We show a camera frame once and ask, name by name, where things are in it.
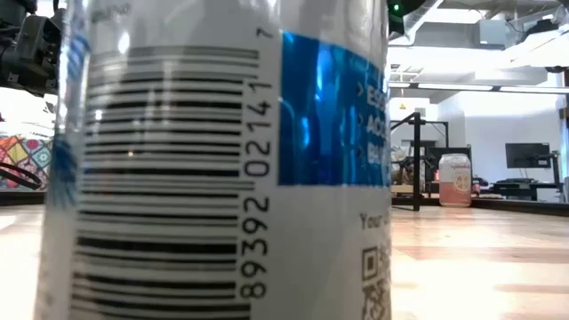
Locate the white can blue band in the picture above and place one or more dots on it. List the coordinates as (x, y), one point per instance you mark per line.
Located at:
(178, 178)

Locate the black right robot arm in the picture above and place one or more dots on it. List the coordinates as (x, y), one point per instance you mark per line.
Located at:
(402, 22)

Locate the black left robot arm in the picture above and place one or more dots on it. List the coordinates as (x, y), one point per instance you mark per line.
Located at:
(13, 5)

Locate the colourful patterned quilt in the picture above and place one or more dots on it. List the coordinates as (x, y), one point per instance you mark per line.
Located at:
(24, 149)

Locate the yellow hanging pendant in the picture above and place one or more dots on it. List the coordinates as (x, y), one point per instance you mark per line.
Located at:
(402, 106)

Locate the person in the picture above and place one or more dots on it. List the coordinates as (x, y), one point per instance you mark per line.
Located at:
(402, 171)

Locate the pink white spindrift can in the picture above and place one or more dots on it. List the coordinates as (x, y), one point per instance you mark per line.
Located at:
(454, 186)

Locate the black left table frame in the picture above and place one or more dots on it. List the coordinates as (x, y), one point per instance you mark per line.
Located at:
(22, 198)

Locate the black table frame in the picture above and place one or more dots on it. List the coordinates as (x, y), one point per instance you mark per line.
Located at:
(22, 198)
(524, 206)

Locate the silver spiral duct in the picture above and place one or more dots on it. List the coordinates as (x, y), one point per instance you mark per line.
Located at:
(424, 15)

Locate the black wall monitor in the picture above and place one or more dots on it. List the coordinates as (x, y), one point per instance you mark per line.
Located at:
(526, 155)

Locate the black right table frame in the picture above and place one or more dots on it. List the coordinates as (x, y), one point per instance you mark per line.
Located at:
(524, 206)

